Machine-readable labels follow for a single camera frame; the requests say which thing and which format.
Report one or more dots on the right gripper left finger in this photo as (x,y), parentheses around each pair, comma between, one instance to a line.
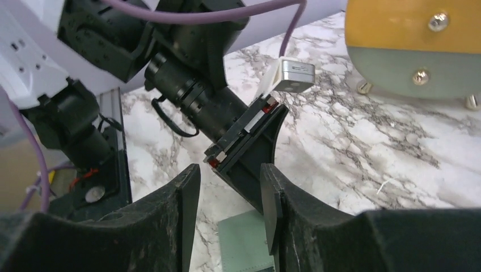
(154,233)

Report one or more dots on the green card holder wallet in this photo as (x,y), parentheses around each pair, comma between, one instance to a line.
(243,243)

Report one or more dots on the round cream drawer cabinet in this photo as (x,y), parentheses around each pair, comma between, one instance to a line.
(422,49)

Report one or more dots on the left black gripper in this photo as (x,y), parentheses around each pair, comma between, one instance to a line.
(243,138)

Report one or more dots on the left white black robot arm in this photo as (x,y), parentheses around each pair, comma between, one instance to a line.
(181,55)

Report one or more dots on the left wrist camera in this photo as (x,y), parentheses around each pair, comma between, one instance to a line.
(286,74)

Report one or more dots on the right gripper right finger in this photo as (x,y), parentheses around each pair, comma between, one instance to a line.
(306,234)

